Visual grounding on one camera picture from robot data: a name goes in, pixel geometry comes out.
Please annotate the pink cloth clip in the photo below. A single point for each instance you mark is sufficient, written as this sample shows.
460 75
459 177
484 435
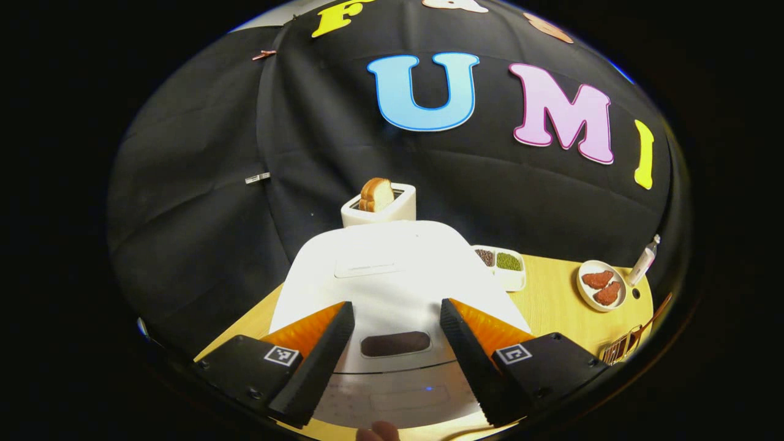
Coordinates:
264 55

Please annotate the white divided grain dish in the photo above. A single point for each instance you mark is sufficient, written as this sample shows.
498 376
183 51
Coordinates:
511 280

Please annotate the white toaster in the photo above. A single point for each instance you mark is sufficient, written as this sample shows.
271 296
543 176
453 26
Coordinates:
401 211

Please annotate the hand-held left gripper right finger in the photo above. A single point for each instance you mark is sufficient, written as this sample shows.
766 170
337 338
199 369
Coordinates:
468 367

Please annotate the small clear bottle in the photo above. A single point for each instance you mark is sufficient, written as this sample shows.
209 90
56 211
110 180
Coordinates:
642 263

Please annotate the green beans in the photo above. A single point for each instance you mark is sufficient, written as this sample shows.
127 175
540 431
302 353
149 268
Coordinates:
509 261

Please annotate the white rice cooker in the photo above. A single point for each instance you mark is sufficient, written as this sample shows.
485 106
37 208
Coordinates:
398 275

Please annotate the white round plate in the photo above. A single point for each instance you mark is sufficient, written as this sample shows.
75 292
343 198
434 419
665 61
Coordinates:
587 297

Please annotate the dark brown beans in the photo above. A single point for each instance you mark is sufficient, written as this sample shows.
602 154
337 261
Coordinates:
486 257

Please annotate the toast bread slice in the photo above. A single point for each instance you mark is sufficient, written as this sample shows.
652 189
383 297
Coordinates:
376 195

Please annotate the white cloth clip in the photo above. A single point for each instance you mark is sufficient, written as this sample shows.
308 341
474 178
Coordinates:
257 178

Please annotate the red meat slice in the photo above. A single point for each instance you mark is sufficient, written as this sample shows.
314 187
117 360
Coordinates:
597 279
606 294

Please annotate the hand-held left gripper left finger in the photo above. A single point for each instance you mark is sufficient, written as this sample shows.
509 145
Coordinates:
318 367

